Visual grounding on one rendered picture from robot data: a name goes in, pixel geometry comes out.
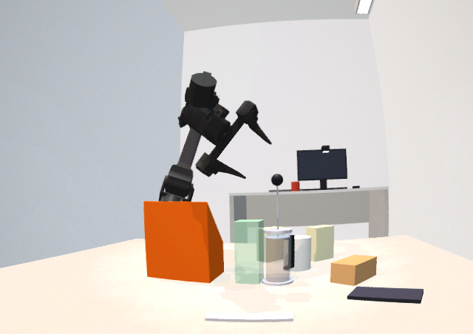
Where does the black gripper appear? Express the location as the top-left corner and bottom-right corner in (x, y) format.
(195, 100), (272, 179)

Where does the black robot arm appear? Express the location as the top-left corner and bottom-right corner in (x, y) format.
(158, 71), (231, 202)

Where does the white cylinder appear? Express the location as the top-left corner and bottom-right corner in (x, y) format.
(291, 235), (312, 272)

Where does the french press coffee maker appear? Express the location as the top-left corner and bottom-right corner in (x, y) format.
(262, 174), (295, 286)

